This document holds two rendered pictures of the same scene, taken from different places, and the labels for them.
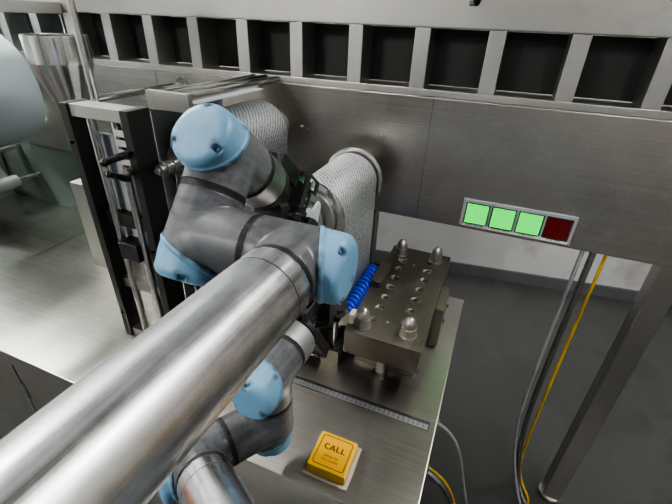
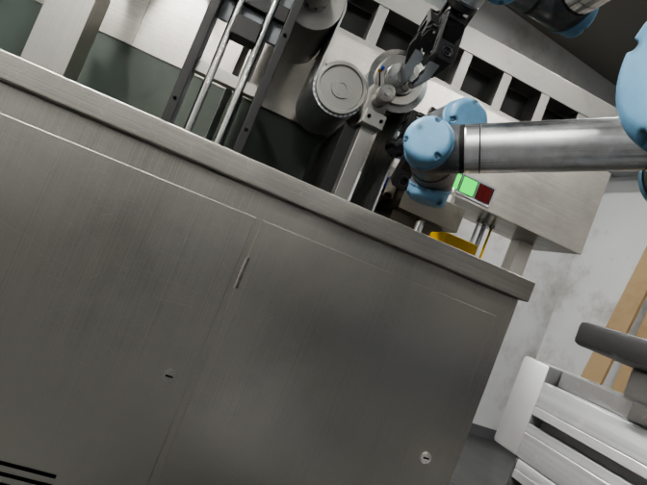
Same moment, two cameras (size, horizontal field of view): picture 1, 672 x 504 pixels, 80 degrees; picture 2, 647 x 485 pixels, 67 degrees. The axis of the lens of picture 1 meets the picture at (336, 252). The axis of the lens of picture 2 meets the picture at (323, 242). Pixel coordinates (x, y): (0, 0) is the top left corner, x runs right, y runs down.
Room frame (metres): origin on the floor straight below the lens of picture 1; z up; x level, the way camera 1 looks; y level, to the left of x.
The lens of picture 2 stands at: (-0.22, 0.70, 0.78)
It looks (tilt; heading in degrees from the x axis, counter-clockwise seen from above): 3 degrees up; 326
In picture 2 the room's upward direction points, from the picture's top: 22 degrees clockwise
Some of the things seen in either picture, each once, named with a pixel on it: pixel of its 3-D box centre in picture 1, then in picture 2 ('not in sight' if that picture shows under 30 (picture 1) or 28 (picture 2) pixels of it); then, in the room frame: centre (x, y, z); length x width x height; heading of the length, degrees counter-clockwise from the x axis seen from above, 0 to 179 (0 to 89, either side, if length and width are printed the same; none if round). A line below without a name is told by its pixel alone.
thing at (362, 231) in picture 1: (355, 255); (381, 152); (0.80, -0.05, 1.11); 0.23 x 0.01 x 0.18; 159
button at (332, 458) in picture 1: (332, 456); (452, 243); (0.43, -0.01, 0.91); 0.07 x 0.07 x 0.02; 69
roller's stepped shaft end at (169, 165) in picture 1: (168, 166); not in sight; (0.72, 0.32, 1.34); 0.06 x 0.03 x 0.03; 159
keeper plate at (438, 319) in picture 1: (440, 316); not in sight; (0.77, -0.26, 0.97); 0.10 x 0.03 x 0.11; 159
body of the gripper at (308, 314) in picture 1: (311, 311); (420, 134); (0.58, 0.04, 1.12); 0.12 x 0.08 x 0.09; 159
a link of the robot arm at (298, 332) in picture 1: (289, 342); not in sight; (0.50, 0.07, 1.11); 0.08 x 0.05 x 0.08; 69
